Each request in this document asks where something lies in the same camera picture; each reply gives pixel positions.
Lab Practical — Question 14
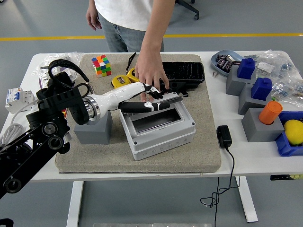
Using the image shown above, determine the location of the grey block with round hole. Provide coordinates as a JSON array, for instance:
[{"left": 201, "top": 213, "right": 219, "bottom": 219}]
[{"left": 74, "top": 111, "right": 113, "bottom": 145}]

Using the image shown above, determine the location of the white table leg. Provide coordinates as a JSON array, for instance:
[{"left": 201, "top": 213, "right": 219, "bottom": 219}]
[
  {"left": 66, "top": 181, "right": 84, "bottom": 227},
  {"left": 235, "top": 176, "right": 258, "bottom": 223}
]

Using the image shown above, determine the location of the blue plastic bin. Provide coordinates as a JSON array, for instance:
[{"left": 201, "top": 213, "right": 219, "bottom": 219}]
[{"left": 275, "top": 111, "right": 303, "bottom": 157}]

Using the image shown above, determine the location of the person's right hand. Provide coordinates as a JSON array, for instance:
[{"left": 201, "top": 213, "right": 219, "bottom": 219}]
[{"left": 85, "top": 6, "right": 102, "bottom": 31}]

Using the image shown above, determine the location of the white purple socket package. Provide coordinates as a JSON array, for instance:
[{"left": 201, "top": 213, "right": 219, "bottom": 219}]
[{"left": 39, "top": 64, "right": 78, "bottom": 84}]

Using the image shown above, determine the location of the yellow tape measure, small label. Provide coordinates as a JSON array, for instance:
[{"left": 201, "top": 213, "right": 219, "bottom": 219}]
[{"left": 111, "top": 75, "right": 133, "bottom": 90}]

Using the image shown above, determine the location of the orange cylinder battery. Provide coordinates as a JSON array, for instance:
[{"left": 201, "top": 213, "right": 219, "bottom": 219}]
[{"left": 258, "top": 101, "right": 284, "bottom": 125}]

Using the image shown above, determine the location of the clear bag of screws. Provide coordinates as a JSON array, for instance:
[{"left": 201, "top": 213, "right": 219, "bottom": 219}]
[{"left": 32, "top": 51, "right": 83, "bottom": 76}]

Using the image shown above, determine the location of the silver foil packet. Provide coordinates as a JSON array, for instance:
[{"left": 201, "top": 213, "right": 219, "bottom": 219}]
[{"left": 226, "top": 54, "right": 241, "bottom": 65}]

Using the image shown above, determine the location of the smoked transparent box lid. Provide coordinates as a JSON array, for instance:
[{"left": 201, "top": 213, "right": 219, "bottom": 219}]
[{"left": 120, "top": 92, "right": 185, "bottom": 112}]

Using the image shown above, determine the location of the blue-grey shallow bowl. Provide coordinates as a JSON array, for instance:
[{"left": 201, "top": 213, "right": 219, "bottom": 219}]
[{"left": 210, "top": 49, "right": 244, "bottom": 77}]

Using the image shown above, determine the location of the person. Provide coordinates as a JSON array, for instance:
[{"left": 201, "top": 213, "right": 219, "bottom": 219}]
[{"left": 85, "top": 0, "right": 176, "bottom": 52}]

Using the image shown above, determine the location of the person's left hand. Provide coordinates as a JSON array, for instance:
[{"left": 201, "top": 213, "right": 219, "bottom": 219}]
[{"left": 134, "top": 49, "right": 170, "bottom": 102}]

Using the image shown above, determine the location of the clear bag of white parts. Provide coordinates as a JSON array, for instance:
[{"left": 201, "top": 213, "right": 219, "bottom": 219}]
[{"left": 256, "top": 61, "right": 276, "bottom": 74}]

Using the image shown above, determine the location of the blue stepped block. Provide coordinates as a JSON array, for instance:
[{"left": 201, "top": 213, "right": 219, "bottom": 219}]
[
  {"left": 237, "top": 58, "right": 256, "bottom": 79},
  {"left": 250, "top": 77, "right": 273, "bottom": 100}
]

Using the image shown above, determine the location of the grey holder block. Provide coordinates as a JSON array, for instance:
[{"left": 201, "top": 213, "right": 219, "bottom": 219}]
[
  {"left": 241, "top": 108, "right": 285, "bottom": 143},
  {"left": 226, "top": 65, "right": 258, "bottom": 96},
  {"left": 238, "top": 83, "right": 275, "bottom": 116}
]

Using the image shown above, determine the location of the black power adapter with cord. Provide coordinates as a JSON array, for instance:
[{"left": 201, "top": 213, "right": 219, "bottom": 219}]
[{"left": 200, "top": 125, "right": 241, "bottom": 227}]

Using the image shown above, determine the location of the black table control panel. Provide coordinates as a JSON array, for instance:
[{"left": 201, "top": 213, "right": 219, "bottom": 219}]
[{"left": 270, "top": 174, "right": 303, "bottom": 182}]

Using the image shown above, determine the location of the black plastic enclosure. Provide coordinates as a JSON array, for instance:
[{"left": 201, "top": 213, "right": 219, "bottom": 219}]
[{"left": 160, "top": 61, "right": 205, "bottom": 97}]

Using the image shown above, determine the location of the grey-brown fabric mat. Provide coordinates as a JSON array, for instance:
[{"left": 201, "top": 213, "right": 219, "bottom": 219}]
[{"left": 54, "top": 53, "right": 223, "bottom": 175}]

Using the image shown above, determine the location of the black cloth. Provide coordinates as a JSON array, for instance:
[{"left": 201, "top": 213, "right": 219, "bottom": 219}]
[{"left": 36, "top": 72, "right": 74, "bottom": 105}]

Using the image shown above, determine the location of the clear bag of blue parts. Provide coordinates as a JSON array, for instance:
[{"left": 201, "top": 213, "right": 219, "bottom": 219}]
[{"left": 271, "top": 79, "right": 303, "bottom": 107}]

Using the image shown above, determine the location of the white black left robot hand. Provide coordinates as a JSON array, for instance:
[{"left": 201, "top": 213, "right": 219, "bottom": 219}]
[{"left": 93, "top": 82, "right": 171, "bottom": 119}]

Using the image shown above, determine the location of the yellow fruit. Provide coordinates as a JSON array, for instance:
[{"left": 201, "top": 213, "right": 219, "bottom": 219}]
[{"left": 283, "top": 119, "right": 303, "bottom": 146}]

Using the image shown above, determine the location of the white circuit breaker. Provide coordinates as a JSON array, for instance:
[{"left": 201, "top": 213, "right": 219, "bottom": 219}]
[{"left": 5, "top": 87, "right": 34, "bottom": 114}]

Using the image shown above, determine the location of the large clear plastic bag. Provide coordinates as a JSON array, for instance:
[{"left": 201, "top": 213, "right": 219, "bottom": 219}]
[{"left": 243, "top": 49, "right": 301, "bottom": 80}]

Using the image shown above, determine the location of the yellow tape measure, 5m label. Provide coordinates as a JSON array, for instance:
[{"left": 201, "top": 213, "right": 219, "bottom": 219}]
[{"left": 125, "top": 52, "right": 140, "bottom": 82}]

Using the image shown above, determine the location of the grey plastic junction box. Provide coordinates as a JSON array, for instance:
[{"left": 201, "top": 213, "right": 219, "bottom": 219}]
[{"left": 118, "top": 104, "right": 197, "bottom": 161}]

